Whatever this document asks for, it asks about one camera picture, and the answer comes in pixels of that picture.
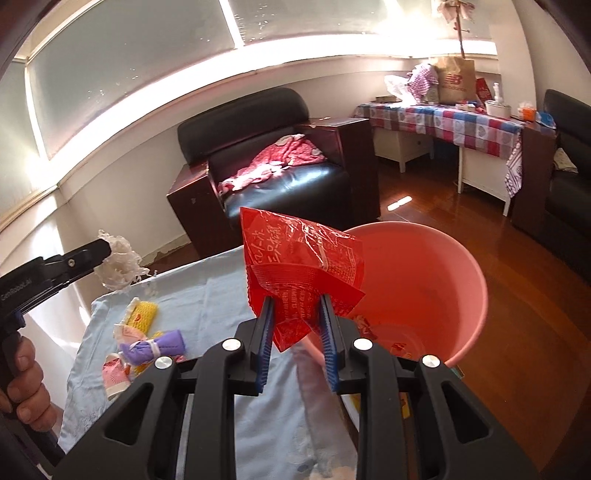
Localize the frosted glass window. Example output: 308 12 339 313
0 0 497 227

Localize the checkered heart tablecloth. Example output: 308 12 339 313
353 102 527 199

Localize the pink plastic bucket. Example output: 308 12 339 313
302 222 489 370

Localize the pink checkered cloth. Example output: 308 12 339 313
407 64 439 103

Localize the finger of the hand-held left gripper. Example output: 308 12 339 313
42 239 114 291

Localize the red plastic wrapper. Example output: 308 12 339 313
239 207 365 354

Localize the light blue cloth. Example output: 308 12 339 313
58 247 361 480

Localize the pink red patterned wrapper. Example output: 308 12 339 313
102 353 136 400

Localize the pink floral garment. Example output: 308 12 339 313
217 134 328 195

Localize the beige cloth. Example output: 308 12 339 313
554 148 579 174

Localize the small red white wrapper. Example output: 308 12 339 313
351 316 385 341
388 340 419 359

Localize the white round container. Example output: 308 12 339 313
484 83 512 119

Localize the person's left hand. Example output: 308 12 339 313
0 336 53 432

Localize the dried flower decoration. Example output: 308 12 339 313
431 0 477 61

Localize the white wooden table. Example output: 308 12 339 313
457 143 513 217

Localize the brown paper bag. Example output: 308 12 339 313
434 55 477 104

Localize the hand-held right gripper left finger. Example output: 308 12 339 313
53 295 278 480

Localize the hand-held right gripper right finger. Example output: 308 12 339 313
318 294 542 480

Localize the yellow cloth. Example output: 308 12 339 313
121 298 160 334

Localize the black leather armchair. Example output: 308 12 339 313
510 89 591 268
166 87 382 259

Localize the thin white plastic bag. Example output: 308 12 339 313
384 74 419 102

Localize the purple face mask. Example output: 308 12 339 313
117 329 188 370

